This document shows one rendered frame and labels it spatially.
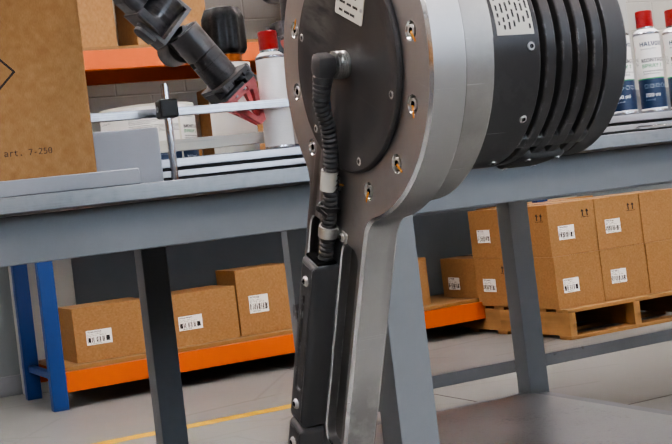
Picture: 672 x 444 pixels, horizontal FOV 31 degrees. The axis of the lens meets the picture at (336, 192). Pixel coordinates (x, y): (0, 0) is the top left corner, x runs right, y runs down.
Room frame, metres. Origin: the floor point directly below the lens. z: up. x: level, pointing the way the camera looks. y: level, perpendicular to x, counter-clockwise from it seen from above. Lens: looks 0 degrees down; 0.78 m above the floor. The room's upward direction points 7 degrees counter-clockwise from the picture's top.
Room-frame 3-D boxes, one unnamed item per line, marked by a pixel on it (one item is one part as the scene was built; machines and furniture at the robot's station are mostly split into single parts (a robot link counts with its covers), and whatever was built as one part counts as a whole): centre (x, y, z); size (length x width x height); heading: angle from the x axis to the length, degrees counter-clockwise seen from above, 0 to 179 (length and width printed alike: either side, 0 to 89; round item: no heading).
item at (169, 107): (1.93, 0.26, 0.91); 0.07 x 0.03 x 0.17; 25
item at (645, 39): (2.44, -0.65, 0.98); 0.05 x 0.05 x 0.20
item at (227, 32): (2.36, 0.18, 1.03); 0.09 x 0.09 x 0.30
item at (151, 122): (2.60, 0.38, 0.95); 0.20 x 0.20 x 0.14
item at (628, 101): (2.41, -0.59, 0.98); 0.05 x 0.05 x 0.20
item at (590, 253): (6.43, -1.13, 0.32); 1.20 x 0.83 x 0.64; 25
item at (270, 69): (2.10, 0.09, 0.98); 0.05 x 0.05 x 0.20
